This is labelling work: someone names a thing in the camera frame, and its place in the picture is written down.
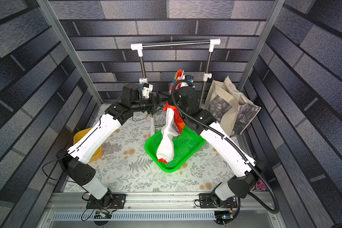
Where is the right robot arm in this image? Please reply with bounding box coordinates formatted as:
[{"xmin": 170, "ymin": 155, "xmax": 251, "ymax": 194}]
[{"xmin": 171, "ymin": 80, "xmax": 266, "ymax": 203}]

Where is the green plastic basket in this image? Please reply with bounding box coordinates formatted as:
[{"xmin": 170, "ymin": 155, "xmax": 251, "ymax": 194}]
[{"xmin": 144, "ymin": 126, "xmax": 206, "ymax": 173}]

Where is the rainbow striped jacket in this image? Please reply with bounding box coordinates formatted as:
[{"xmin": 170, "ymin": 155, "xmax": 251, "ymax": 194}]
[{"xmin": 163, "ymin": 69, "xmax": 189, "ymax": 137}]

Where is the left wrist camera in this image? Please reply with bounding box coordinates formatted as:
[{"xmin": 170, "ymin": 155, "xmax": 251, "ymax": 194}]
[{"xmin": 140, "ymin": 83, "xmax": 153, "ymax": 99}]

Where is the white cartoon jacket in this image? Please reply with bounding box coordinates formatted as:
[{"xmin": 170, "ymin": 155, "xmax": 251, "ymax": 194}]
[{"xmin": 156, "ymin": 108, "xmax": 179, "ymax": 163}]

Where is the black corrugated cable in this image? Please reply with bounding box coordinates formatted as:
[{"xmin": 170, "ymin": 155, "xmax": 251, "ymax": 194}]
[{"xmin": 170, "ymin": 79, "xmax": 280, "ymax": 215}]

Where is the beige canvas tote bag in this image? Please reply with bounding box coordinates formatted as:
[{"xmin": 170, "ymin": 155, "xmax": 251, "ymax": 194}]
[{"xmin": 202, "ymin": 77, "xmax": 261, "ymax": 137}]

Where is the yellow plastic bowl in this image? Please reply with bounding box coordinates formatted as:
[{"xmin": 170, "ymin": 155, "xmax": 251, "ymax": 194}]
[{"xmin": 68, "ymin": 126, "xmax": 105, "ymax": 164}]

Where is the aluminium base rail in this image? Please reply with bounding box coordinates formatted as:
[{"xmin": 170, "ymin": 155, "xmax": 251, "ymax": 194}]
[{"xmin": 37, "ymin": 192, "xmax": 286, "ymax": 228}]

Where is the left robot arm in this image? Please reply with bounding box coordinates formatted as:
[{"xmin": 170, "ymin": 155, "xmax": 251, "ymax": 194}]
[{"xmin": 57, "ymin": 83, "xmax": 162, "ymax": 204}]

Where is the metal clothes rack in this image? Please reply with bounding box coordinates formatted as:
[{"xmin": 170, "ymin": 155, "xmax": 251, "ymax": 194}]
[{"xmin": 130, "ymin": 38, "xmax": 221, "ymax": 137}]

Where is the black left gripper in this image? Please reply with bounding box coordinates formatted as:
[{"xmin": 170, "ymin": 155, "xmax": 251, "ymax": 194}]
[{"xmin": 130, "ymin": 90, "xmax": 171, "ymax": 114}]

